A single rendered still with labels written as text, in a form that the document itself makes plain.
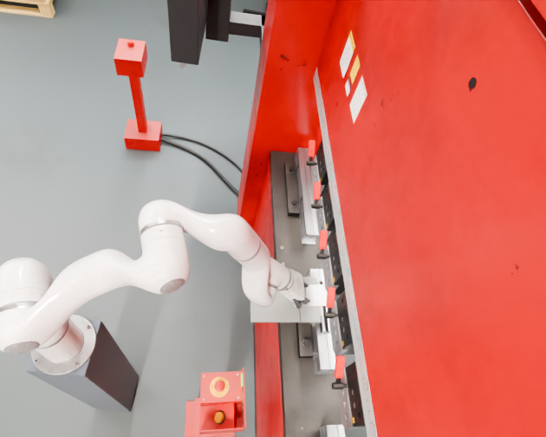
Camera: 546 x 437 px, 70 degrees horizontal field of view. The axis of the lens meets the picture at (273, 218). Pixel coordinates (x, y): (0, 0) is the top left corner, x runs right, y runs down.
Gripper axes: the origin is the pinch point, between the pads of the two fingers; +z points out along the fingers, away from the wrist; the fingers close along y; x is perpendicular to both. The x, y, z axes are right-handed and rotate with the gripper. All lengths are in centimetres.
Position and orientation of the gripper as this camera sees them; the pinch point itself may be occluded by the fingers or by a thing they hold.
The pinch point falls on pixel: (303, 292)
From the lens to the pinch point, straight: 149.0
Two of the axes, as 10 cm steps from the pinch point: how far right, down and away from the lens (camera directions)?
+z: 5.2, 4.2, 7.4
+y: -0.6, -8.5, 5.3
